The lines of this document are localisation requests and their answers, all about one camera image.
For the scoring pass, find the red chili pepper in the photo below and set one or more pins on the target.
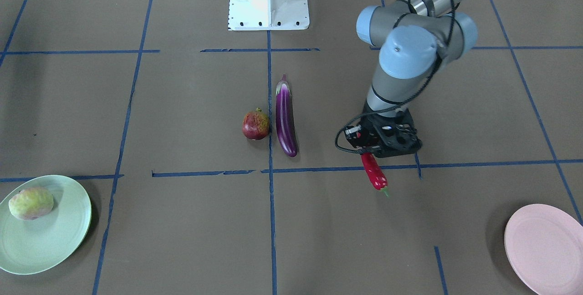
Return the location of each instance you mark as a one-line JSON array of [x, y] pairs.
[[376, 176]]

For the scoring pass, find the red yellow pomegranate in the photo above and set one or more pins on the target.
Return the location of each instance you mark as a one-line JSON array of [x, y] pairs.
[[256, 125]]

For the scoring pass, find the pink plate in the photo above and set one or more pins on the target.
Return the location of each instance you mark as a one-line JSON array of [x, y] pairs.
[[544, 246]]

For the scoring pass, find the green pink peach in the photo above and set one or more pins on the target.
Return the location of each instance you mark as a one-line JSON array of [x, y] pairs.
[[31, 203]]

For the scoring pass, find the green plate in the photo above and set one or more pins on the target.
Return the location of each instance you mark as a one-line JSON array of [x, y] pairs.
[[33, 246]]

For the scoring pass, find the purple eggplant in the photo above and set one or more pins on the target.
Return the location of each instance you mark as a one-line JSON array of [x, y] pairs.
[[284, 120]]

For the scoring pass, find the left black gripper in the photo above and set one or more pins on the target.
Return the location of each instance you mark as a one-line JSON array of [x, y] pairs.
[[367, 134]]

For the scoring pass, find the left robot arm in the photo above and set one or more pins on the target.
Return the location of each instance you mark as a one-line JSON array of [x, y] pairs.
[[415, 38]]

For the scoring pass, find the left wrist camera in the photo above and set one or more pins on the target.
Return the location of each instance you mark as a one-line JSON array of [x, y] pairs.
[[360, 138]]

